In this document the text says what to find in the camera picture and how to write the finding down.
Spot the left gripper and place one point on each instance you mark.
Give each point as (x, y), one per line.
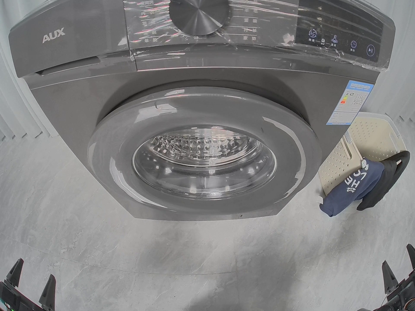
(16, 298)

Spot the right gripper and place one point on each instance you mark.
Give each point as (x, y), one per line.
(402, 296)

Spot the cream laundry basket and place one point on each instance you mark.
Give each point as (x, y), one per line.
(373, 138)

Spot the grey washing machine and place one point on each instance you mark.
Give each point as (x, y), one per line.
(207, 86)

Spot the black garment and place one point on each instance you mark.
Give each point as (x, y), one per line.
(377, 186)

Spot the dark blue T-shirt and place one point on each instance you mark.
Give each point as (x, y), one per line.
(350, 189)

